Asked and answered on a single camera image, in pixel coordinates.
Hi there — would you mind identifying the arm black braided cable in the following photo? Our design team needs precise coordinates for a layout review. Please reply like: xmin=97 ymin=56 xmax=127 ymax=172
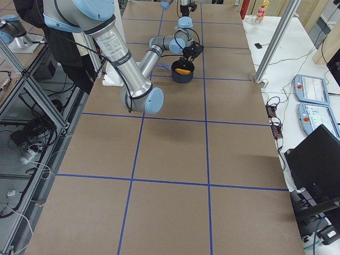
xmin=174 ymin=28 xmax=201 ymax=58

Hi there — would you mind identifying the dark blue saucepan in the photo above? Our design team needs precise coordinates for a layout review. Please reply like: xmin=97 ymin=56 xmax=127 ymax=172
xmin=156 ymin=58 xmax=195 ymax=83

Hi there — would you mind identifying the near blue teach pendant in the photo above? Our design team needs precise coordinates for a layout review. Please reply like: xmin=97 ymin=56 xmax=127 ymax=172
xmin=297 ymin=103 xmax=339 ymax=139

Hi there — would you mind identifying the orange black usb hub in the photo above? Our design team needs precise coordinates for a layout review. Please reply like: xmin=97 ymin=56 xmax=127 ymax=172
xmin=266 ymin=104 xmax=283 ymax=140

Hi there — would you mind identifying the blue teach pendant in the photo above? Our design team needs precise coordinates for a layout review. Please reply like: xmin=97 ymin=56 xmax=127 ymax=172
xmin=292 ymin=74 xmax=330 ymax=106
xmin=297 ymin=103 xmax=339 ymax=139

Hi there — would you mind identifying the black monitor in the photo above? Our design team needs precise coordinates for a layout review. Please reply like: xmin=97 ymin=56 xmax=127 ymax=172
xmin=284 ymin=124 xmax=339 ymax=199

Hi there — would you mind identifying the yellow toy corn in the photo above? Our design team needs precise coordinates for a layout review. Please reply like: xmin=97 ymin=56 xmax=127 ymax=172
xmin=174 ymin=68 xmax=191 ymax=75

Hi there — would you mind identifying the far blue teach pendant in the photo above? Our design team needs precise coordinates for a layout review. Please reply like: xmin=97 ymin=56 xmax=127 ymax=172
xmin=292 ymin=74 xmax=330 ymax=106

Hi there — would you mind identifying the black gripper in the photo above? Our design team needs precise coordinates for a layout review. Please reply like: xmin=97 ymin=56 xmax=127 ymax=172
xmin=180 ymin=52 xmax=198 ymax=63

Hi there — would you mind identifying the person in black jacket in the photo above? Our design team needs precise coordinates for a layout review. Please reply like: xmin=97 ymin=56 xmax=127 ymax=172
xmin=13 ymin=1 xmax=96 ymax=94

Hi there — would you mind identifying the aluminium frame post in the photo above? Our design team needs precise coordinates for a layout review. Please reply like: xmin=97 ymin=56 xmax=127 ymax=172
xmin=254 ymin=0 xmax=301 ymax=88

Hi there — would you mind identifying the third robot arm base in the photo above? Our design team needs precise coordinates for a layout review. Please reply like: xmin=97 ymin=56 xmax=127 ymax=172
xmin=1 ymin=14 xmax=45 ymax=54

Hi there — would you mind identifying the red printed plastic bottle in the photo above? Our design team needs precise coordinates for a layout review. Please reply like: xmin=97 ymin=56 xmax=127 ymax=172
xmin=254 ymin=1 xmax=270 ymax=24

